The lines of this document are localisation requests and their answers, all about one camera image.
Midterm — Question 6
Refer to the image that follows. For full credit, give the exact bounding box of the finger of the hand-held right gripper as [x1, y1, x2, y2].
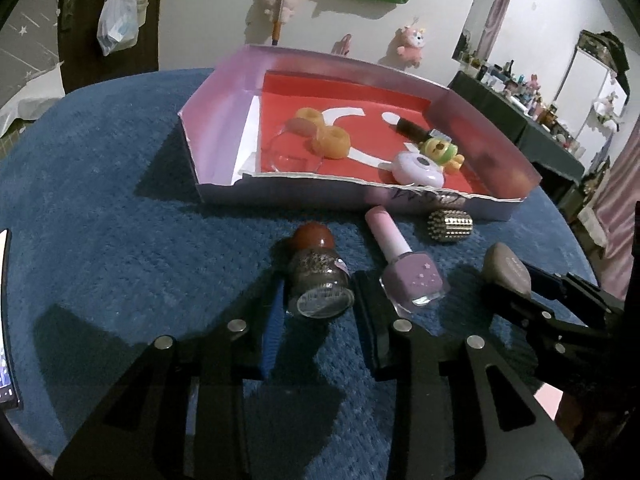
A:
[522, 262, 568, 298]
[481, 284, 553, 333]

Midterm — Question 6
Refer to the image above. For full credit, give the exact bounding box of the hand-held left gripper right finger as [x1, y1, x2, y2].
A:
[352, 270, 587, 480]

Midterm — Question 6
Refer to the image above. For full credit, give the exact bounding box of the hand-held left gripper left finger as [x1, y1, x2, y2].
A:
[52, 280, 287, 480]

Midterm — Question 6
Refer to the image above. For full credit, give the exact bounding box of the brown compact case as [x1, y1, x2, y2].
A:
[481, 242, 534, 298]

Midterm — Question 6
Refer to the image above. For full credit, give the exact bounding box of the glitter bottle brown round cap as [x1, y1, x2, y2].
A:
[284, 221, 356, 320]

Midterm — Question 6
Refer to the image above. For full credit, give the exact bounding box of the pink nail polish bottle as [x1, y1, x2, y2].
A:
[364, 205, 451, 309]

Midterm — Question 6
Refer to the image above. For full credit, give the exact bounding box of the green bear toy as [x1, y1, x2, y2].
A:
[417, 132, 466, 174]

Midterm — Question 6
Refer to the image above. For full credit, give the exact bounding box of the white round device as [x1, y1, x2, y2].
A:
[380, 152, 446, 189]

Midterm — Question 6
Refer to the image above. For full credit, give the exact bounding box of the clear glass cup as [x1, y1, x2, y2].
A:
[262, 130, 323, 176]

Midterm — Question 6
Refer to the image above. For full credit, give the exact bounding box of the large yellow ring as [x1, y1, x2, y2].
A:
[311, 125, 352, 159]

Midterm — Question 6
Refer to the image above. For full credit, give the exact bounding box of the pink cardboard box red inside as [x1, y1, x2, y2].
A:
[178, 44, 543, 223]

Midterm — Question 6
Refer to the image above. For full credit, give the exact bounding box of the gold studded cylinder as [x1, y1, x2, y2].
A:
[427, 210, 474, 244]

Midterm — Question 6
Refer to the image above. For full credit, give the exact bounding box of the pink curtain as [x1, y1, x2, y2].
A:
[580, 125, 640, 301]

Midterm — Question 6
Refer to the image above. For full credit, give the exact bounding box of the dark cloth side table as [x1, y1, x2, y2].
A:
[448, 71, 586, 188]

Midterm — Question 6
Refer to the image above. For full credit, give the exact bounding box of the blue textured blanket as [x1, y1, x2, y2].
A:
[0, 67, 603, 480]

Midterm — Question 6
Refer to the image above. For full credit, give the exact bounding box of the row of small bottles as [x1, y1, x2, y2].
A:
[457, 57, 583, 151]

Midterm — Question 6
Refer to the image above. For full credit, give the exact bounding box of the dark brown bottle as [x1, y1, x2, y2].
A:
[395, 117, 435, 143]

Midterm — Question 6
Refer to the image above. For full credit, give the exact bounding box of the black bag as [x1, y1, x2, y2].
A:
[579, 30, 630, 73]

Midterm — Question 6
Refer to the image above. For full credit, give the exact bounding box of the smartphone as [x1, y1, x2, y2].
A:
[0, 229, 24, 411]

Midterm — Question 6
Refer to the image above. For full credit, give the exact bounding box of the pink bear plush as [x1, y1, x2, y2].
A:
[396, 26, 427, 65]

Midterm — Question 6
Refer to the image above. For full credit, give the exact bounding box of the pale pink pig plush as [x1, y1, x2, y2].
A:
[260, 0, 302, 23]

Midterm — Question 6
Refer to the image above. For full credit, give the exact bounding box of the hanging plastic bag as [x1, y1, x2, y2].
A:
[96, 0, 139, 57]

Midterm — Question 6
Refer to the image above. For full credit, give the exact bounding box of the wall mirror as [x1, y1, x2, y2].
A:
[452, 0, 516, 63]

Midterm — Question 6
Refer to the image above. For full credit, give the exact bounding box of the orange broom handle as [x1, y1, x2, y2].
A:
[271, 0, 293, 47]

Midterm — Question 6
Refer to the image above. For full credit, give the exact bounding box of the dark wooden post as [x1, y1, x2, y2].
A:
[57, 0, 163, 95]

